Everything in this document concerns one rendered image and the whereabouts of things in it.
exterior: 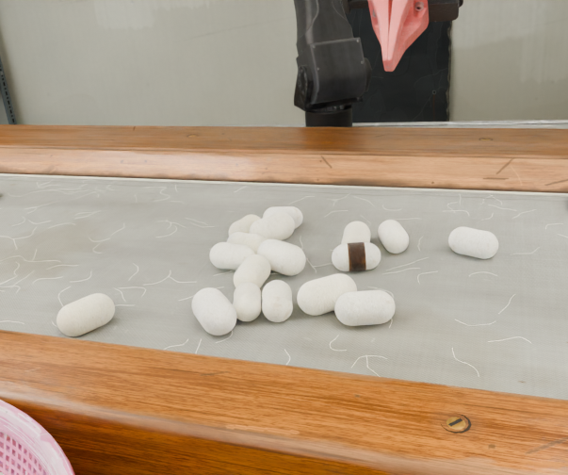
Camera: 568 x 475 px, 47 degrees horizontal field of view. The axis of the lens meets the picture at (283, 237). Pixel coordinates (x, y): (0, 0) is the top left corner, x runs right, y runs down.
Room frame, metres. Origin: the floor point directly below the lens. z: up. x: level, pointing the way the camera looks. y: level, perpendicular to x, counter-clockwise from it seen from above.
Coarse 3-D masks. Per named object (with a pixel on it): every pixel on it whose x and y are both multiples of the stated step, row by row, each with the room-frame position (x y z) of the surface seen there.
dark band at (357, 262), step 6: (348, 246) 0.39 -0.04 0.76; (354, 246) 0.39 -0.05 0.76; (360, 246) 0.39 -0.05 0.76; (354, 252) 0.39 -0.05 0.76; (360, 252) 0.38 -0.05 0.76; (354, 258) 0.38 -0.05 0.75; (360, 258) 0.38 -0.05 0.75; (354, 264) 0.38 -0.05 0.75; (360, 264) 0.38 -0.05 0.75; (354, 270) 0.39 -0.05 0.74; (360, 270) 0.39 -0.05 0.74
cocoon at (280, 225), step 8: (272, 216) 0.45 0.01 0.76; (280, 216) 0.45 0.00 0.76; (288, 216) 0.45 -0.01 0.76; (256, 224) 0.44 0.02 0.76; (264, 224) 0.44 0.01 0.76; (272, 224) 0.44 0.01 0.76; (280, 224) 0.44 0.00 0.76; (288, 224) 0.44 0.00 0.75; (256, 232) 0.43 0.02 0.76; (264, 232) 0.43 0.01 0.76; (272, 232) 0.43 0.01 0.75; (280, 232) 0.44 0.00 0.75; (288, 232) 0.44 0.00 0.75
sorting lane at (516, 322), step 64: (0, 192) 0.62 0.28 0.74; (64, 192) 0.60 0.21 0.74; (128, 192) 0.59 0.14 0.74; (192, 192) 0.57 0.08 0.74; (256, 192) 0.56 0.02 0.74; (320, 192) 0.54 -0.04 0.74; (384, 192) 0.53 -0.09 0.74; (448, 192) 0.52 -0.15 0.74; (512, 192) 0.50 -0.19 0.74; (0, 256) 0.46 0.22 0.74; (64, 256) 0.45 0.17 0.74; (128, 256) 0.44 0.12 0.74; (192, 256) 0.43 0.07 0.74; (320, 256) 0.42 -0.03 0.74; (384, 256) 0.41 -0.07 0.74; (448, 256) 0.40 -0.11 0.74; (512, 256) 0.39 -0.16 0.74; (0, 320) 0.36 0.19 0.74; (128, 320) 0.35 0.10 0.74; (192, 320) 0.34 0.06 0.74; (256, 320) 0.34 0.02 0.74; (320, 320) 0.33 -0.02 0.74; (448, 320) 0.32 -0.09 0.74; (512, 320) 0.31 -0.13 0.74; (448, 384) 0.26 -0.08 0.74; (512, 384) 0.26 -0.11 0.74
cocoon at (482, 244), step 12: (456, 228) 0.41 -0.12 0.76; (468, 228) 0.40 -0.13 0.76; (456, 240) 0.40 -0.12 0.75; (468, 240) 0.39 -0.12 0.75; (480, 240) 0.39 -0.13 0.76; (492, 240) 0.39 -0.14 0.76; (456, 252) 0.40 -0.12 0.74; (468, 252) 0.39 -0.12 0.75; (480, 252) 0.39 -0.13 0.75; (492, 252) 0.38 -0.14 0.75
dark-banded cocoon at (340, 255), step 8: (336, 248) 0.39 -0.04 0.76; (344, 248) 0.39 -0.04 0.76; (368, 248) 0.39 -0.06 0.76; (376, 248) 0.39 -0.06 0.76; (336, 256) 0.39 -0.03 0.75; (344, 256) 0.38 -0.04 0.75; (368, 256) 0.38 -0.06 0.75; (376, 256) 0.38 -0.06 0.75; (336, 264) 0.39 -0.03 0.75; (344, 264) 0.38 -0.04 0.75; (368, 264) 0.38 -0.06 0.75; (376, 264) 0.38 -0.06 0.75
